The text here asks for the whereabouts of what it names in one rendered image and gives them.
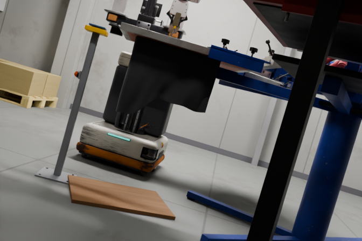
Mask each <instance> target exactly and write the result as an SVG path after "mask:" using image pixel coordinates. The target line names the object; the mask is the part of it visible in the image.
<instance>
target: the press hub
mask: <svg viewBox="0 0 362 241"><path fill-rule="evenodd" d="M319 104H321V105H324V106H327V107H331V108H334V109H333V112H329V111H328V114H327V117H326V120H325V124H324V127H323V131H322V134H321V137H320V140H319V143H318V147H317V150H316V154H315V157H314V160H313V163H312V166H311V170H310V173H309V176H308V180H307V184H306V186H305V190H304V193H303V196H302V199H301V203H300V206H299V209H298V212H297V216H296V219H295V223H294V226H293V229H292V232H291V236H295V237H296V238H298V239H300V240H301V241H325V237H326V234H327V231H328V228H329V225H330V221H331V218H332V214H333V211H334V208H335V205H336V202H337V198H338V195H339V192H340V188H341V186H342V183H343V179H344V176H345V172H346V169H347V166H348V163H349V159H350V156H351V153H352V150H353V146H354V143H355V141H356V137H357V134H358V130H359V127H360V123H361V120H362V119H361V118H358V117H356V116H357V115H361V116H362V111H361V110H358V109H359V108H362V103H361V104H358V103H353V102H351V104H352V108H351V109H350V115H347V114H343V113H340V112H339V111H338V110H337V109H336V108H335V107H334V106H333V105H332V104H331V103H330V102H324V101H319Z"/></svg>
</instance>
